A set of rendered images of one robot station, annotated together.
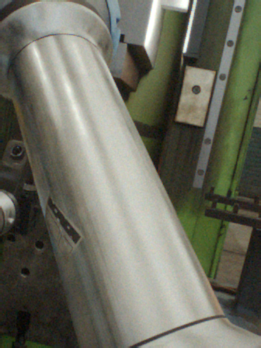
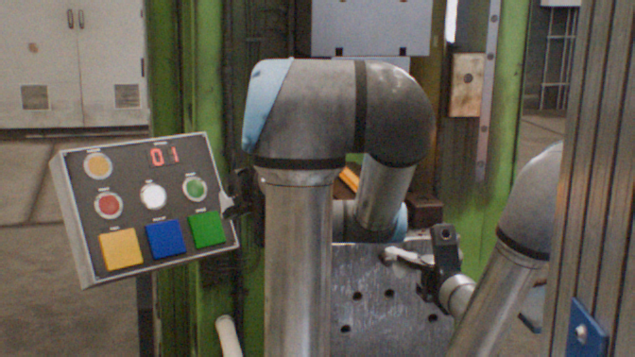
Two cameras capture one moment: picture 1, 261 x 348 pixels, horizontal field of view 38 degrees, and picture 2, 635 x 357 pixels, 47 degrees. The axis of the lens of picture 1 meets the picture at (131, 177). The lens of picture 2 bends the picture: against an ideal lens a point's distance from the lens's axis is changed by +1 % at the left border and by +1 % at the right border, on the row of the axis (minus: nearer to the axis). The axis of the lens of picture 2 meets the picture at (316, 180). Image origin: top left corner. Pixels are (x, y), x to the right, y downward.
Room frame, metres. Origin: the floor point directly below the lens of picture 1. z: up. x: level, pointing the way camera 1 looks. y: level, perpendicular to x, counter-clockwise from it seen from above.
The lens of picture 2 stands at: (-0.53, 0.88, 1.57)
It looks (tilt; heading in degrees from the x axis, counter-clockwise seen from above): 16 degrees down; 341
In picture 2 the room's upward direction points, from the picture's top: 1 degrees clockwise
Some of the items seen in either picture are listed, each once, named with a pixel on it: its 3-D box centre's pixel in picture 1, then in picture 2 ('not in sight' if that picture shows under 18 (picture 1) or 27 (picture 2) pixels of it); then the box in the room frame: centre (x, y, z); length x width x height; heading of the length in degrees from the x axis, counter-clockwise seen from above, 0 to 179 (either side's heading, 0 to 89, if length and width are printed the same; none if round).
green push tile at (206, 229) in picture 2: not in sight; (206, 229); (0.98, 0.61, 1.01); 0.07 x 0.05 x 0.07; 110
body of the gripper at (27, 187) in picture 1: (10, 208); (443, 281); (0.65, 0.20, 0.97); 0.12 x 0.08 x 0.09; 175
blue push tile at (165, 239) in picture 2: not in sight; (164, 239); (0.94, 0.71, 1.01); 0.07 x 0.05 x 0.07; 110
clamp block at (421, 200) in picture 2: not in sight; (420, 209); (1.14, 0.00, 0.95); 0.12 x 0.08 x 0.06; 175
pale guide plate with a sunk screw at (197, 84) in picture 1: (194, 96); (466, 85); (1.20, -0.14, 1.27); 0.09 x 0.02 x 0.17; 85
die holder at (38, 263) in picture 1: (86, 245); (356, 277); (1.31, 0.11, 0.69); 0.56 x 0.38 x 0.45; 175
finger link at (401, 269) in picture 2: not in sight; (399, 264); (0.75, 0.25, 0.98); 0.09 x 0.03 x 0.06; 31
